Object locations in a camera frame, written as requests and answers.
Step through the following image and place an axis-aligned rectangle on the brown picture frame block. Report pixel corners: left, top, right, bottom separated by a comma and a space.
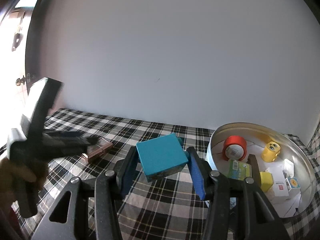
81, 138, 113, 163

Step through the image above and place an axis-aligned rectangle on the teal toy block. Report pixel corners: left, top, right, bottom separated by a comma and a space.
136, 133, 188, 182

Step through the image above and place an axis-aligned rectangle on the yellow wooden block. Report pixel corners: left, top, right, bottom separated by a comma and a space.
260, 171, 273, 192

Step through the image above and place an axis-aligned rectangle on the white power adapter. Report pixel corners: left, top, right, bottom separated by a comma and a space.
283, 159, 295, 178

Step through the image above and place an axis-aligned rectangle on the white moon toy block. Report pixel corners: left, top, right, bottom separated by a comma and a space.
286, 177, 300, 194

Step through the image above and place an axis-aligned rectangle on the person left hand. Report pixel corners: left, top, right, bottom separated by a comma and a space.
1, 157, 48, 218

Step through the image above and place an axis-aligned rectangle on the green yellow card packet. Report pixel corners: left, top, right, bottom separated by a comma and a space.
226, 160, 252, 180

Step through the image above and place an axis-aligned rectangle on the red tape roll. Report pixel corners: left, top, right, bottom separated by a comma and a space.
222, 135, 247, 161

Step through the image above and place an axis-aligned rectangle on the black white plaid tablecloth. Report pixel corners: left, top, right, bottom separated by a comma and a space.
11, 107, 320, 240

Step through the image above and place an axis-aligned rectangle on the brown hair brush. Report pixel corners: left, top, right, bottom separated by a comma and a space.
247, 154, 261, 187

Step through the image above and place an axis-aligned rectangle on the yellow sad face block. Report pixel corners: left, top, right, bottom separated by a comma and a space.
261, 141, 281, 163

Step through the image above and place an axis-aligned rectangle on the white box red stamp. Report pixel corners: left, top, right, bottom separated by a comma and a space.
266, 167, 289, 203

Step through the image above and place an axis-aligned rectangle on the round metal cookie tin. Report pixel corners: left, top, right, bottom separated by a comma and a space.
206, 122, 316, 218

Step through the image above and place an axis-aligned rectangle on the plaid cloth covered chair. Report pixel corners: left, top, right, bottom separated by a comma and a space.
308, 123, 320, 162

